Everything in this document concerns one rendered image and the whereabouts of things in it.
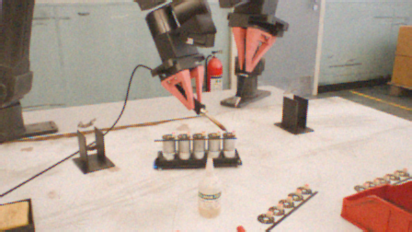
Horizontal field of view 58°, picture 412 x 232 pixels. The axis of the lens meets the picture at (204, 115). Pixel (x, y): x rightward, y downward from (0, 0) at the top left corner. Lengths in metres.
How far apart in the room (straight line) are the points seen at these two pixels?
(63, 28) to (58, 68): 0.33
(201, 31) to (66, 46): 2.63
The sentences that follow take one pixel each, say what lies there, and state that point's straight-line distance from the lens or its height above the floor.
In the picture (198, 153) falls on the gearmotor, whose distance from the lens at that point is 0.69.
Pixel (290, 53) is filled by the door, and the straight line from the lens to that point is 4.00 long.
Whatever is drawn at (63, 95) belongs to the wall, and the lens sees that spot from 3.33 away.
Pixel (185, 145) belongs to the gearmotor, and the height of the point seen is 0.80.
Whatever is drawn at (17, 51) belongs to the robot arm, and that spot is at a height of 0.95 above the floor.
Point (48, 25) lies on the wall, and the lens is 3.24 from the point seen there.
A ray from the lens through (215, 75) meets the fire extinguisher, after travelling 3.44.
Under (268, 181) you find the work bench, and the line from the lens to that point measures 0.67.
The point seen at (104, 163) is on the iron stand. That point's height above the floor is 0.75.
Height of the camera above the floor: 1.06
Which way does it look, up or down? 18 degrees down
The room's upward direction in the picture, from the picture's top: straight up
